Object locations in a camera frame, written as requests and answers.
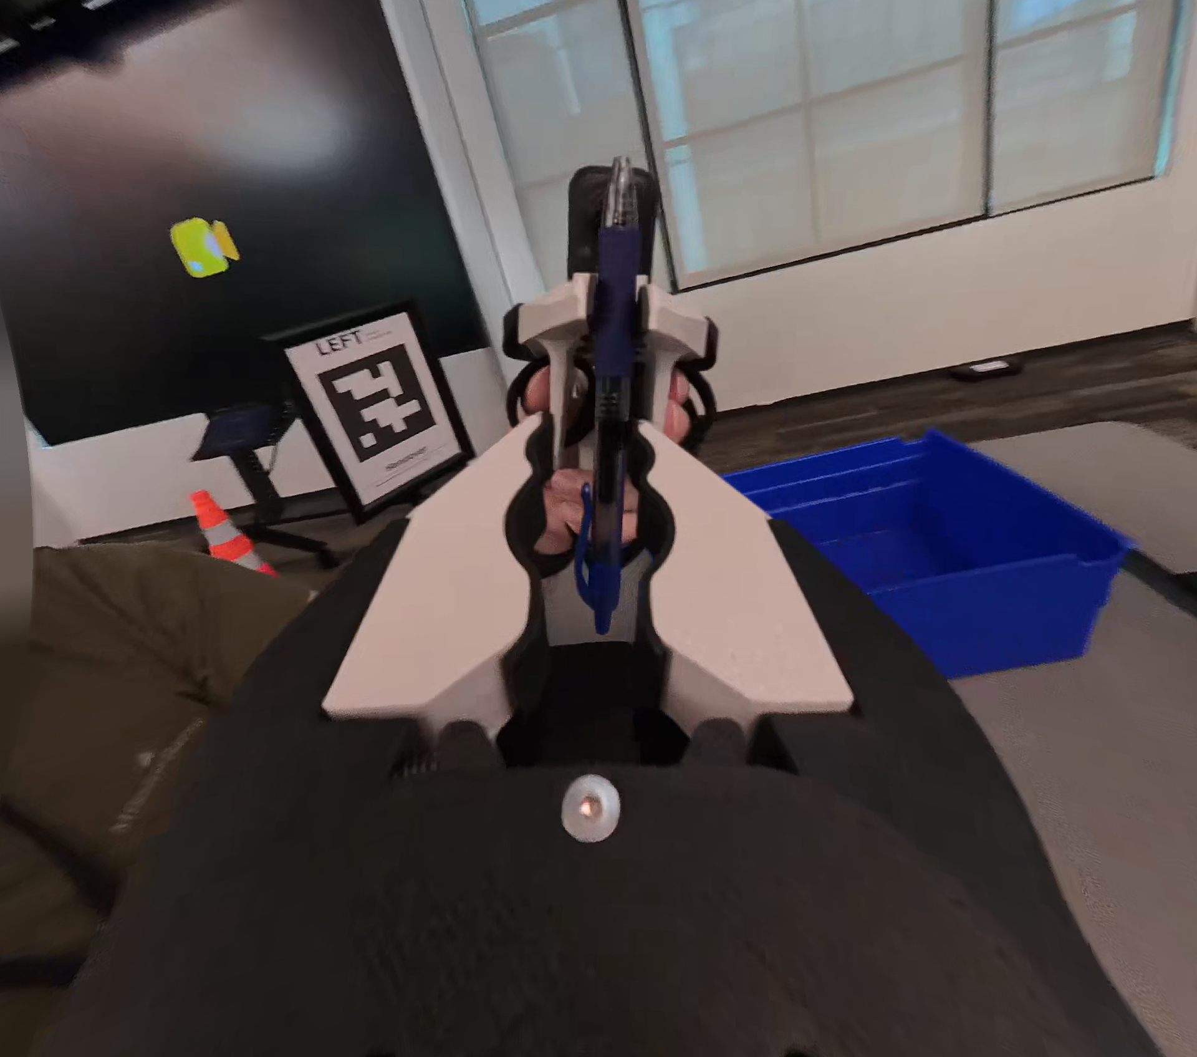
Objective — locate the black tablet floor stand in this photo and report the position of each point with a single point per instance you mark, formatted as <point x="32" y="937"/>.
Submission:
<point x="271" y="504"/>

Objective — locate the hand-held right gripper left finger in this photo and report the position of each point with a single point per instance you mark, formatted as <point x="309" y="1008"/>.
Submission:
<point x="431" y="608"/>

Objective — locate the blue plastic storage bin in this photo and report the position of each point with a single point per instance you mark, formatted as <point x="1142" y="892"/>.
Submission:
<point x="936" y="552"/>

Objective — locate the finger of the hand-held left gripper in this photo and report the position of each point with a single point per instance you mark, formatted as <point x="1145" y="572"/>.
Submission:
<point x="674" y="317"/>
<point x="552" y="312"/>

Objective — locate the large grid window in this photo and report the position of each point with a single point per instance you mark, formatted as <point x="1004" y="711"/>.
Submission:
<point x="842" y="46"/>

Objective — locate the orange traffic cone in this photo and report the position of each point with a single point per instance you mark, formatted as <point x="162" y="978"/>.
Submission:
<point x="225" y="533"/>

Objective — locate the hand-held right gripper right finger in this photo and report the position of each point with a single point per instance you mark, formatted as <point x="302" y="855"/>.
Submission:
<point x="749" y="608"/>

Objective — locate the black framed marker sign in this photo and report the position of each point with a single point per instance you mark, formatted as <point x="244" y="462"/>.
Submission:
<point x="375" y="411"/>

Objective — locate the person's left hand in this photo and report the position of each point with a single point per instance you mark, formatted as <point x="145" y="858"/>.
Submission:
<point x="559" y="504"/>

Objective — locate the black tablet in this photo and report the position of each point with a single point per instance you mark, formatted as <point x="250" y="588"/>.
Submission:
<point x="234" y="430"/>

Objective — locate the olive green clothing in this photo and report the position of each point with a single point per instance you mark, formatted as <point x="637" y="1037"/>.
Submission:
<point x="140" y="701"/>

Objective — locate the large black wall display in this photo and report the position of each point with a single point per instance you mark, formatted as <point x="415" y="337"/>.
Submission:
<point x="140" y="139"/>

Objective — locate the black floor outlet box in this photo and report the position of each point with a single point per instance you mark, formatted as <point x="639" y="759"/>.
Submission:
<point x="985" y="368"/>

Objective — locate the blue retractable pen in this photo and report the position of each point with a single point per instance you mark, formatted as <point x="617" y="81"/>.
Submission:
<point x="618" y="299"/>

